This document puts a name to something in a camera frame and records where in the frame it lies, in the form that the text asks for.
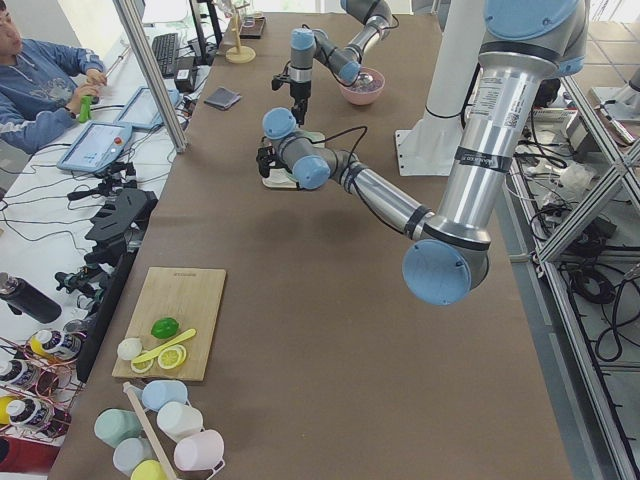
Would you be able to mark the pink bowl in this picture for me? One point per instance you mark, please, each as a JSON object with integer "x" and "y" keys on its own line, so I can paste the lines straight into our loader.
{"x": 367, "y": 88}

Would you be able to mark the cream rectangular tray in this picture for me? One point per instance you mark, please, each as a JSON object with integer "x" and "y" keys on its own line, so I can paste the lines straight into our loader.
{"x": 280, "y": 179}

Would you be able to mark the wooden stand with base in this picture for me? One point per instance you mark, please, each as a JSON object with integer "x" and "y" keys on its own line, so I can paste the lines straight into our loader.
{"x": 231, "y": 47}

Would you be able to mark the grey folded cloth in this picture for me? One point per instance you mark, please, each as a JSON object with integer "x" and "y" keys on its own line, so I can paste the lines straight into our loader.
{"x": 223, "y": 98}

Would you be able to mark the dark wooden tray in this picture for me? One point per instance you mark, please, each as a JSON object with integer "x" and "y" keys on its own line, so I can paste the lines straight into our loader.
{"x": 252, "y": 27}

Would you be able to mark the black power adapter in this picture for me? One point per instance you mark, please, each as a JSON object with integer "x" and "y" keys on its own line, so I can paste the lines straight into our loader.
{"x": 185, "y": 74}

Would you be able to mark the black keyboard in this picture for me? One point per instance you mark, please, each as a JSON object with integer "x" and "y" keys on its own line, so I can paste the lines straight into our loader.
{"x": 165, "y": 50}

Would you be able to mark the teach pendant tablet far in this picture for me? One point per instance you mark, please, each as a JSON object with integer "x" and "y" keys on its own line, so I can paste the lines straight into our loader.
{"x": 140, "y": 112}

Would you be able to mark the teach pendant tablet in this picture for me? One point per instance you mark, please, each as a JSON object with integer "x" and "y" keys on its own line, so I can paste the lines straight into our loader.
{"x": 140, "y": 112}
{"x": 98, "y": 145}

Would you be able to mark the black gripper holder rack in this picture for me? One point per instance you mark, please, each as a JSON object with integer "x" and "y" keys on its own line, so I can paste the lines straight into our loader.
{"x": 117, "y": 232}

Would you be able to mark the teach pendant tablet near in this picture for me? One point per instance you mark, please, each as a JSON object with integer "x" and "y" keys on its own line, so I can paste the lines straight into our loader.
{"x": 98, "y": 145}

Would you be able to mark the person in blue hoodie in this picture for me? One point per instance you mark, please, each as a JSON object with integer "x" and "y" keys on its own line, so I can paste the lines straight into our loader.
{"x": 42, "y": 87}

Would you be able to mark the green lime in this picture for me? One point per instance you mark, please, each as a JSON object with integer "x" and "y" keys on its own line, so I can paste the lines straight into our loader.
{"x": 165, "y": 328}

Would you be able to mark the lemon slice right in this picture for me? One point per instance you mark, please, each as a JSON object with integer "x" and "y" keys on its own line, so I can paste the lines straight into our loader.
{"x": 172, "y": 357}

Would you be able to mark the lemon slice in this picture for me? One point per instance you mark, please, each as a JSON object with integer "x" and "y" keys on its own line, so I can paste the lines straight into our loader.
{"x": 141, "y": 367}
{"x": 172, "y": 357}

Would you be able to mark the yellow plastic knife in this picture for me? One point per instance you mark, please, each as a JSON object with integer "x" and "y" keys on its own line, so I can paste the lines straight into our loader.
{"x": 152, "y": 354}

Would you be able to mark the white lemon end piece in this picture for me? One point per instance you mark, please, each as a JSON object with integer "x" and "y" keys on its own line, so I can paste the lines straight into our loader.
{"x": 129, "y": 348}

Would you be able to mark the lemon slice left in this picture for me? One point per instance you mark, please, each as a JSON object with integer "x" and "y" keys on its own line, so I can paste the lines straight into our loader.
{"x": 141, "y": 367}

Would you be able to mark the light blue cup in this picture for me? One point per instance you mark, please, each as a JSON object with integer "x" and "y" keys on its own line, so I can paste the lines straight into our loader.
{"x": 158, "y": 393}

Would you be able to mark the black water bottle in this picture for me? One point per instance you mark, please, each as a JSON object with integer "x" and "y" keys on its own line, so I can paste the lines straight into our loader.
{"x": 24, "y": 298}

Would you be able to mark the white cup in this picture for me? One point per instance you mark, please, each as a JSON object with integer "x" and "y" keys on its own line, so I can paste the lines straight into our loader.
{"x": 179, "y": 421}

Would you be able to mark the yellow bottle upper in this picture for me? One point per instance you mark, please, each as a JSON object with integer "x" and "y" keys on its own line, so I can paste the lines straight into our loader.
{"x": 62, "y": 345}

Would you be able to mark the yellow bottle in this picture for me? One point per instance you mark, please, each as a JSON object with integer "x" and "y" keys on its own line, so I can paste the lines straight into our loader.
{"x": 29, "y": 413}
{"x": 62, "y": 345}

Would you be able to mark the pink cup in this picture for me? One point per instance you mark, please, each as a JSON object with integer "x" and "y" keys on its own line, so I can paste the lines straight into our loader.
{"x": 200, "y": 451}

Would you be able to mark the mint green cup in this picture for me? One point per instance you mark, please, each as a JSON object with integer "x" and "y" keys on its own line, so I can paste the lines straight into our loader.
{"x": 113, "y": 426}

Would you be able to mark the bottle middle dark label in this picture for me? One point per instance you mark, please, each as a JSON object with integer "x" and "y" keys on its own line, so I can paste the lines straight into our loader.
{"x": 19, "y": 373}

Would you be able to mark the pale blue cup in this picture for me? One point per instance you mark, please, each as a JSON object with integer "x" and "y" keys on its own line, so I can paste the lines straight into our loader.
{"x": 130, "y": 453}

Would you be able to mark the yellow cup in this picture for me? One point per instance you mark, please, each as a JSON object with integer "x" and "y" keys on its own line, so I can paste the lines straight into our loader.
{"x": 148, "y": 470}

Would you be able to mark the yellow bottle lower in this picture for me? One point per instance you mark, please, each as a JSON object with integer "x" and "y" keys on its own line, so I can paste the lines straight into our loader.
{"x": 29, "y": 413}

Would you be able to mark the aluminium frame post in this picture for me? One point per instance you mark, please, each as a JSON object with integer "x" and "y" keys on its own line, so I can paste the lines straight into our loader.
{"x": 132, "y": 25}

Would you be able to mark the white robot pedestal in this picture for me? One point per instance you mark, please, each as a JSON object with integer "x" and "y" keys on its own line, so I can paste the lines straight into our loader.
{"x": 428, "y": 148}

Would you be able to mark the green handled tool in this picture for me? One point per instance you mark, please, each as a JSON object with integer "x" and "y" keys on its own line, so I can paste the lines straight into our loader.
{"x": 84, "y": 114}

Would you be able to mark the copper wire basket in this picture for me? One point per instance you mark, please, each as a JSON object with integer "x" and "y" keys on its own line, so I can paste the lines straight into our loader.
{"x": 57, "y": 385}

